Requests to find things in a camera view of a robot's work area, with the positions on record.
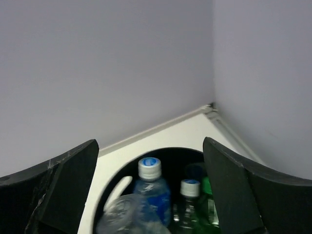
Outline clear bottle green label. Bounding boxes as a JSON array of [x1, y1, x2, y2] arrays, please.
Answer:
[[173, 179, 200, 234]]

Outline clear bottle white cap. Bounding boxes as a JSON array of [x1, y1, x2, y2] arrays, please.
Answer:
[[96, 194, 170, 234]]

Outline green bottle in bin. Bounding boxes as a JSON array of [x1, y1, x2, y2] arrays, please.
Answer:
[[194, 177, 221, 234]]

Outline black round bin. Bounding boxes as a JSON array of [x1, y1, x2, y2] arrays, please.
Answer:
[[91, 147, 204, 234]]

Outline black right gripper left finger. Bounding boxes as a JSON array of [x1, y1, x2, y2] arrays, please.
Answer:
[[0, 139, 99, 234]]

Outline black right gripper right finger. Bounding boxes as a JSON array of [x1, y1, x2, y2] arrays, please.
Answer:
[[203, 137, 312, 234]]

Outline clear bottle blue label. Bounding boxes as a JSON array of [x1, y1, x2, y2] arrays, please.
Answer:
[[133, 157, 171, 227]]

